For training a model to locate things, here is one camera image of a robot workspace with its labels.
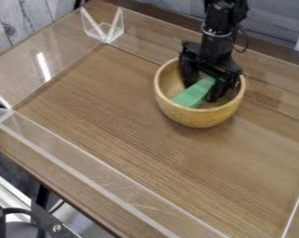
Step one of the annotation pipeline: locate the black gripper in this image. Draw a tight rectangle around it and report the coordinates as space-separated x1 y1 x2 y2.
180 24 241 103

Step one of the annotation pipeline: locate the green rectangular block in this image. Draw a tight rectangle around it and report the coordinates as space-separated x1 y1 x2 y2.
172 76 216 108

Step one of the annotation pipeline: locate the brown wooden bowl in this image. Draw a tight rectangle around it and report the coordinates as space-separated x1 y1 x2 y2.
153 59 246 128

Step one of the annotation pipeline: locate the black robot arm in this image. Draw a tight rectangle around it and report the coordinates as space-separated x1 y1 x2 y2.
178 0 249 102

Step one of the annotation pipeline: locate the black table leg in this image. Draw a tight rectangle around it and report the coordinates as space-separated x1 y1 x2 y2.
36 185 50 209

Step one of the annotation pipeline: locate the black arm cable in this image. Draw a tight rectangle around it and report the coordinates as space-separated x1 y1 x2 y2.
230 26 250 54

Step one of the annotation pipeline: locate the clear acrylic barrier wall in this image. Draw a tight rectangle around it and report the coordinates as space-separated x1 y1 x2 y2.
0 0 299 238

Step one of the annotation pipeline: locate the clear acrylic corner bracket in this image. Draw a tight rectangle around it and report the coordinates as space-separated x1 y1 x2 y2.
78 7 124 44

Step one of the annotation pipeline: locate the black metal base plate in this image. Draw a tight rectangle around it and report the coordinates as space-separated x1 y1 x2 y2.
30 204 81 238

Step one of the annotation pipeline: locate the black cable loop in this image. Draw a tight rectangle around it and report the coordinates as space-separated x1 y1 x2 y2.
0 206 46 238

